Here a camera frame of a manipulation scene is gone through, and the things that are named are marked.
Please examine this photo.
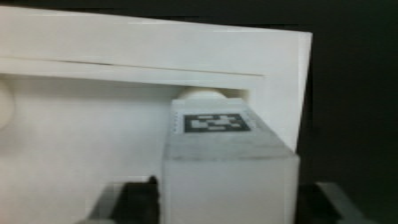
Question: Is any white table leg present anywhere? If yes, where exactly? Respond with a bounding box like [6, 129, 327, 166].
[160, 88, 299, 224]

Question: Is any white U-shaped fence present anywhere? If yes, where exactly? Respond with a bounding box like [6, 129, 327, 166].
[0, 5, 313, 146]

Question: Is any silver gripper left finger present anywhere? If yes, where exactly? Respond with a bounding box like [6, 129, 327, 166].
[77, 176, 160, 224]

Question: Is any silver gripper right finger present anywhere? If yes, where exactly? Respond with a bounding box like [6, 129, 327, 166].
[295, 182, 379, 224]

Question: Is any white square table top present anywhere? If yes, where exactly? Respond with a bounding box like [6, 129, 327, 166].
[0, 77, 180, 224]

